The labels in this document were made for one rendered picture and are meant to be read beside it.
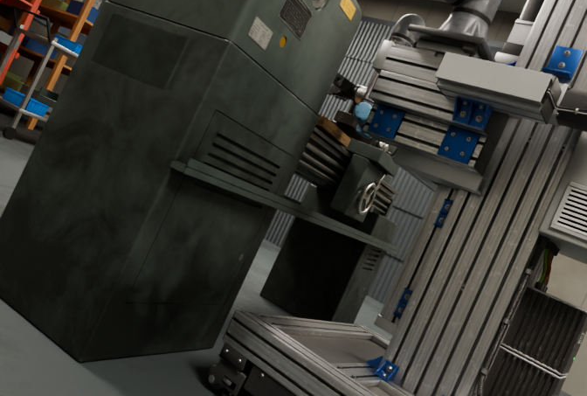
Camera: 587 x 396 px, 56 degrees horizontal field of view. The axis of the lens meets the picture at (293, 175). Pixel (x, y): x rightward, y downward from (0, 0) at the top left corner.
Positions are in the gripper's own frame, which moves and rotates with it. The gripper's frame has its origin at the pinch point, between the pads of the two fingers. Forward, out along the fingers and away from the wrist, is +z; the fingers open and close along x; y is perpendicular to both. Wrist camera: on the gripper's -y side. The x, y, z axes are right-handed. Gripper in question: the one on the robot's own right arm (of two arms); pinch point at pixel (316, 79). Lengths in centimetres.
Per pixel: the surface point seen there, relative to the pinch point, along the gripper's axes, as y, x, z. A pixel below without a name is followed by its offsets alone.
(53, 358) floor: -102, -108, -27
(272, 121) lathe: -65, -32, -30
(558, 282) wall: 306, -21, -114
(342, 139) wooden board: 4.2, -19.7, -21.3
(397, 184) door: 324, 6, 52
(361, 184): 25, -32, -29
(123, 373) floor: -87, -108, -36
